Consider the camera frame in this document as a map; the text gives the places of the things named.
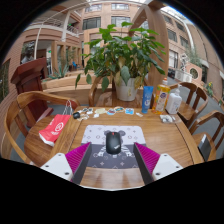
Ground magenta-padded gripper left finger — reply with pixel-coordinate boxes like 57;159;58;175
40;142;93;185

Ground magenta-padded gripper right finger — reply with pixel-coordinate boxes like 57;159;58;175
133;142;184;185

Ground black computer mouse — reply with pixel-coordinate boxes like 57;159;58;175
105;131;123;155

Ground grey bear-print mouse pad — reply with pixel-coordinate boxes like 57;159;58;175
80;124;148;170

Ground red paper bag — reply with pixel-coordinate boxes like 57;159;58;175
38;99;74;148

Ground small white packets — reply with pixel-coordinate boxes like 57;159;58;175
159;114;177;124

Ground dark grey flat pouch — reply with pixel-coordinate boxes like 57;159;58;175
198;134;213;162

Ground blue squeeze tube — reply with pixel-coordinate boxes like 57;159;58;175
141;85;155;115

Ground yellow liquid bottle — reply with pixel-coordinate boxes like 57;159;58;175
151;77;171;115

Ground white pump bottle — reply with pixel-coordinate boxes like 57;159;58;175
165;84;183;115

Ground wooden round-back armchair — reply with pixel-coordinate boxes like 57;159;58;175
189;110;224;162
1;90;81;164
88;75;116;108
169;82;208;126

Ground green agave plant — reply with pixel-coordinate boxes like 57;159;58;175
48;61;71;80

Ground dark red wooden podium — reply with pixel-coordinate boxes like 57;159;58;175
10;57;54;129

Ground green plant in white pot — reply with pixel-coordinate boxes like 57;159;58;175
74;21;167;102

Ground dark bust statue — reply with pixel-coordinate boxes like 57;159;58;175
20;41;36;65

